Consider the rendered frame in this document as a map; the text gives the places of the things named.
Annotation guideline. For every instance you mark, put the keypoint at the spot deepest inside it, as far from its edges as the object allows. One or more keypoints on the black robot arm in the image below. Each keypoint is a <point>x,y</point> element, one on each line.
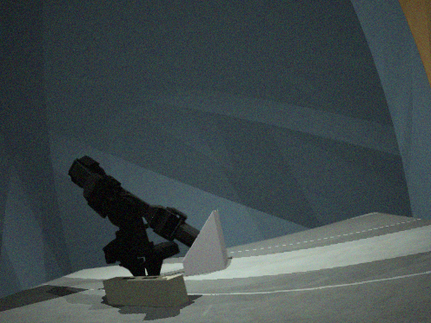
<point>106,196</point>

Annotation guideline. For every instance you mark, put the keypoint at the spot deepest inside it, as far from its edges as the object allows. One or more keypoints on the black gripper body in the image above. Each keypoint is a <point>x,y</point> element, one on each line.
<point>147,249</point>

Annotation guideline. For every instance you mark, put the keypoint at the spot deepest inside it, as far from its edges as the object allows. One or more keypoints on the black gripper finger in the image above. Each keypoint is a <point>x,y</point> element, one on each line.
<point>153,267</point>
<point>135,268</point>

